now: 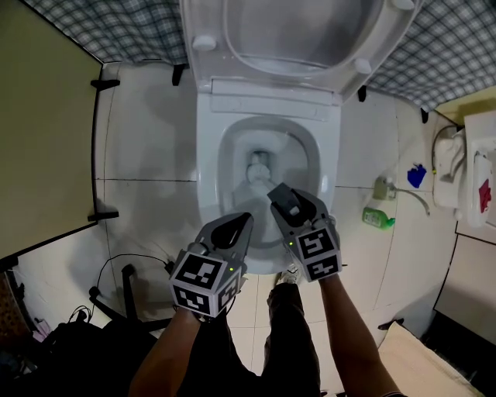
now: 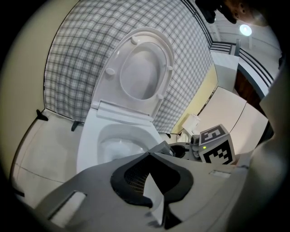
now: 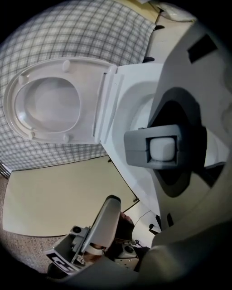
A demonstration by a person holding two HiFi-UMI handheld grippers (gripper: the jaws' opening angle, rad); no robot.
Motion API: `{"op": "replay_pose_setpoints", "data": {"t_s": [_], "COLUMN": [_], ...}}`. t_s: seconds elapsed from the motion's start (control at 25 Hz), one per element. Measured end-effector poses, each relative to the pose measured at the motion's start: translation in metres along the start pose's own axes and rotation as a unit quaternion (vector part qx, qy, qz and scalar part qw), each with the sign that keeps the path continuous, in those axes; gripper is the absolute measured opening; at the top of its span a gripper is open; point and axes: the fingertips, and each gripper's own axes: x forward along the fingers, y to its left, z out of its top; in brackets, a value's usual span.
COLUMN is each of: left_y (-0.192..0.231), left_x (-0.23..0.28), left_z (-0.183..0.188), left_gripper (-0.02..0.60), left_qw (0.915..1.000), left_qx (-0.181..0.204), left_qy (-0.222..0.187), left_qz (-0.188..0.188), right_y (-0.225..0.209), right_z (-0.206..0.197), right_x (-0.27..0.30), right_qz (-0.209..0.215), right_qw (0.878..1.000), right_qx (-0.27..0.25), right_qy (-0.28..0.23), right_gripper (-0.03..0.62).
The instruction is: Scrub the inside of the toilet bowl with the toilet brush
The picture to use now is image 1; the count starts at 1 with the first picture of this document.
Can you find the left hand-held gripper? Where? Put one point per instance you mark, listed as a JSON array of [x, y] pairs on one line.
[[197, 273]]

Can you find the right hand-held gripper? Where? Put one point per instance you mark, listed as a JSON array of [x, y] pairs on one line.
[[317, 248]]

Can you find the person's right forearm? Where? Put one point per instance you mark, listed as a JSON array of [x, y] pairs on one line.
[[356, 341]]

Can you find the person's left forearm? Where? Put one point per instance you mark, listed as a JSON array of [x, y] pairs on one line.
[[166, 356]]

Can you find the person's white shoe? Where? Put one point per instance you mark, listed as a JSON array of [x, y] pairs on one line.
[[287, 276]]

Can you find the green bottle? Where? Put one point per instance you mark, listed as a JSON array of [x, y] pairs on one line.
[[376, 218]]

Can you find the pale green brush holder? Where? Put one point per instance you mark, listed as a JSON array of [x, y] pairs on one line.
[[383, 188]]

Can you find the black chair base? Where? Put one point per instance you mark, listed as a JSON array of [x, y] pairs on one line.
[[129, 298]]

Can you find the person's dark trousers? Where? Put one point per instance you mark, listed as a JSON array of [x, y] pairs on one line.
[[290, 341]]

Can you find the small blue plastic item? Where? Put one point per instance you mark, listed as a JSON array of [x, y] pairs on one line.
[[416, 176]]

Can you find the black bag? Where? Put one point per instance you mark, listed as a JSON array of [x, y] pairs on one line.
[[97, 360]]

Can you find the red crumpled item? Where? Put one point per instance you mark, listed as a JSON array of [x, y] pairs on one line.
[[485, 197]]

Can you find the yellow partition panel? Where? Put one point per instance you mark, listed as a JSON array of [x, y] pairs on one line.
[[42, 135], [453, 106]]

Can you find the beige padded mat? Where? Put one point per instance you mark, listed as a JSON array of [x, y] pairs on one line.
[[418, 364]]

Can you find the small pink item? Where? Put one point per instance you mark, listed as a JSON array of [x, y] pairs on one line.
[[42, 331]]

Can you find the brown patterned board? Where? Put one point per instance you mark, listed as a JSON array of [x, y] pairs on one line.
[[11, 310]]

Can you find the grey plaid partition screen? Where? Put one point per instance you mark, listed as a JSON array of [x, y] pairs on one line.
[[116, 31]]

